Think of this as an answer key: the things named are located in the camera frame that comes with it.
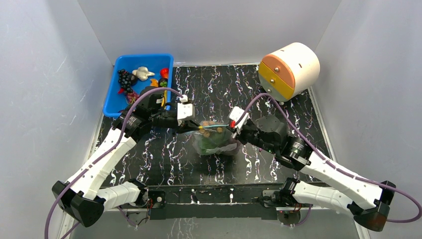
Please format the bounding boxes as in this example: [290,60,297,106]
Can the brown longan fruit bunch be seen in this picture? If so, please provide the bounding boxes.
[199,120,225,138]

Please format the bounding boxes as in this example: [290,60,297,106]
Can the clear zip top bag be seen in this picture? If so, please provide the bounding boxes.
[192,120,242,156]

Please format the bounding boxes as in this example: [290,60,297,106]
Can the green toy lettuce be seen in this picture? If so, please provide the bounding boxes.
[197,132,231,155]

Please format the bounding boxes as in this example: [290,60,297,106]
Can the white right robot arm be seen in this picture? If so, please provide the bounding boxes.
[229,112,396,232]

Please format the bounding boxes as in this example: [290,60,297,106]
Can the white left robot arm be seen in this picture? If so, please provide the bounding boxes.
[52,87,201,227]

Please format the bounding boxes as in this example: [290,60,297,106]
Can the dark mangosteen with green top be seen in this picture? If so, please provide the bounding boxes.
[158,78,168,87]

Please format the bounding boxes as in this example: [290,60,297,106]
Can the orange toy fruit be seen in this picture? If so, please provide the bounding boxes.
[150,78,159,87]

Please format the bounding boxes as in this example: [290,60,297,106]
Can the red pink grape bunch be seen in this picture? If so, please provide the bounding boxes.
[126,92,139,104]

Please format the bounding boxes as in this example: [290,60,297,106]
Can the white toy garlic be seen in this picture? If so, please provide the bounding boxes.
[132,66,155,82]

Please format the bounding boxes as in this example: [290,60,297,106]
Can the black toy grape bunch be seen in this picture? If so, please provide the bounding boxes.
[117,69,138,95]

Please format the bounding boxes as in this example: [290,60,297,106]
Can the blue plastic bin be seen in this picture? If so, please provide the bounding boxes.
[103,53,174,119]

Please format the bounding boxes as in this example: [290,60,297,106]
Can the cylindrical drawer box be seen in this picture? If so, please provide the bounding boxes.
[258,42,320,103]

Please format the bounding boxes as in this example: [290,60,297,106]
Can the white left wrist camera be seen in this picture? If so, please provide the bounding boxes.
[177,95,195,126]

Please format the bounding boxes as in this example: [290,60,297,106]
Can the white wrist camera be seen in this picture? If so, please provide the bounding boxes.
[229,107,250,128]
[177,95,195,126]

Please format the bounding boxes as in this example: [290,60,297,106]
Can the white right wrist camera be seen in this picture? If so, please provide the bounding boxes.
[229,107,250,128]

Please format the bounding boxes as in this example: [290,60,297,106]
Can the black base frame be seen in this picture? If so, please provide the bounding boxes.
[125,183,314,221]

